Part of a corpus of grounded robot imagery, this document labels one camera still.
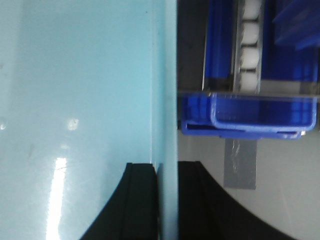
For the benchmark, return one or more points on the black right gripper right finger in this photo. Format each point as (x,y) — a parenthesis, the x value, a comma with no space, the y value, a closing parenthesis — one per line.
(207,212)

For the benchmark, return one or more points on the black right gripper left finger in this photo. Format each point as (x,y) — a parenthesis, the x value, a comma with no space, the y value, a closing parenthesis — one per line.
(132,211)

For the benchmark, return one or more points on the light blue plastic box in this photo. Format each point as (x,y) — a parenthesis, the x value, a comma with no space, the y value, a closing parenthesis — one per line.
(86,86)

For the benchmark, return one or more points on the blue bin lower shelf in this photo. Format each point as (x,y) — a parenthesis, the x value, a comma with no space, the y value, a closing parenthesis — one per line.
(231,117)

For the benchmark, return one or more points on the stainless steel shelf rack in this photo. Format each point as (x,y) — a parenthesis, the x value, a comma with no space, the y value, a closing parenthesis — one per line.
(192,26)

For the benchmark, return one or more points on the grey tape strip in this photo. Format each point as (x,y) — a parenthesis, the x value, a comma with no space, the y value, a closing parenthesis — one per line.
(240,164)

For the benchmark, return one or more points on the white roller conveyor track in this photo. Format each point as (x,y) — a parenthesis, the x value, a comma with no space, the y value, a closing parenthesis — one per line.
(247,46)

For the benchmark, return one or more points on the blue storage bin left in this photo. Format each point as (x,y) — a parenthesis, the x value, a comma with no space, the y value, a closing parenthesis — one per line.
(219,40)

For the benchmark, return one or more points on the blue storage bin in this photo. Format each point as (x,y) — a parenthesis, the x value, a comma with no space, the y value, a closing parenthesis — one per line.
(291,40)
(219,40)

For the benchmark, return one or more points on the blue storage bin right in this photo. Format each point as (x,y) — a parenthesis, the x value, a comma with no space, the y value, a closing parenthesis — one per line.
(291,40)

